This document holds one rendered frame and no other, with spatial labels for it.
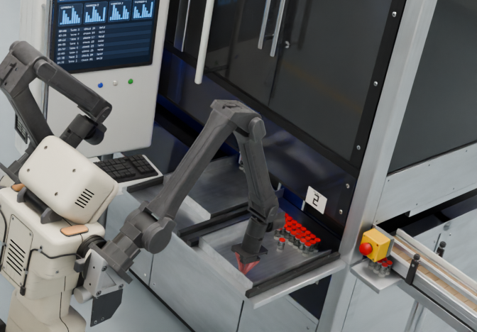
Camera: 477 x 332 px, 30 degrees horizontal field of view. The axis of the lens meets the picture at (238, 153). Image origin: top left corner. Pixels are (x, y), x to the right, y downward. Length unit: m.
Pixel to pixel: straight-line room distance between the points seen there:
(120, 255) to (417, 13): 1.04
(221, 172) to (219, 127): 1.01
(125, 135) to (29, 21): 0.60
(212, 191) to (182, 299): 0.73
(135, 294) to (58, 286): 1.62
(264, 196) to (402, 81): 0.51
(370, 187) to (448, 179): 0.45
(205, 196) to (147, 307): 0.98
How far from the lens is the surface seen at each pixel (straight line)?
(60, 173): 2.26
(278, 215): 2.67
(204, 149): 2.23
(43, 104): 3.09
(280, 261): 2.86
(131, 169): 3.28
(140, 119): 3.38
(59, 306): 2.47
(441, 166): 3.04
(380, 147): 2.69
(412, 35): 2.54
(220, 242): 2.88
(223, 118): 2.23
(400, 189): 2.90
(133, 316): 3.90
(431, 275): 2.91
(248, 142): 2.35
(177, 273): 3.69
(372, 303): 3.21
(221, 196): 3.11
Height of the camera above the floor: 2.57
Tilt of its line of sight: 30 degrees down
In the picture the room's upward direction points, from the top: 11 degrees clockwise
